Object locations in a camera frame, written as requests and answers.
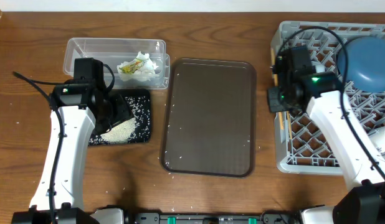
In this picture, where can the yellow snack wrapper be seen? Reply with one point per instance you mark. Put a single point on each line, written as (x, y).
(131, 67)

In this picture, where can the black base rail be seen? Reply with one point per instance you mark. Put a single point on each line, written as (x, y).
(173, 218)

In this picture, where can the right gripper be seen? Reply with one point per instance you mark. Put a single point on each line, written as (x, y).
(274, 104)

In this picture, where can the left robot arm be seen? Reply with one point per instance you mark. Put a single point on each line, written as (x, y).
(77, 110)

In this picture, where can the clear plastic bin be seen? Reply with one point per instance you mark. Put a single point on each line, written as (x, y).
(114, 51)

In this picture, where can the black rectangular tray bin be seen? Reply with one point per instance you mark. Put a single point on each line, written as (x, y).
(131, 92)

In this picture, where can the white napkin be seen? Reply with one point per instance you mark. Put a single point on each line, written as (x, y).
(145, 73)

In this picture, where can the wooden chopstick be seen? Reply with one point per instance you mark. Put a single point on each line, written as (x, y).
(280, 119)
(289, 125)

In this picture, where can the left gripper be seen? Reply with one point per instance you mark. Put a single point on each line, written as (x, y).
(126, 112)

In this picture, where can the dark blue plate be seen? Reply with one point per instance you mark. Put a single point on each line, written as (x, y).
(364, 59)

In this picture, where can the spilled rice pile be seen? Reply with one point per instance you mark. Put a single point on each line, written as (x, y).
(135, 130)

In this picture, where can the brown serving tray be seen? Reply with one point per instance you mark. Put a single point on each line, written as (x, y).
(209, 126)

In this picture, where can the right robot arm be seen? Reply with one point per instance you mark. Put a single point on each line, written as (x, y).
(321, 96)

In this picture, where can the pink-inside paper cup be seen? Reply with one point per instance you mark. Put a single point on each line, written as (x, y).
(378, 139)

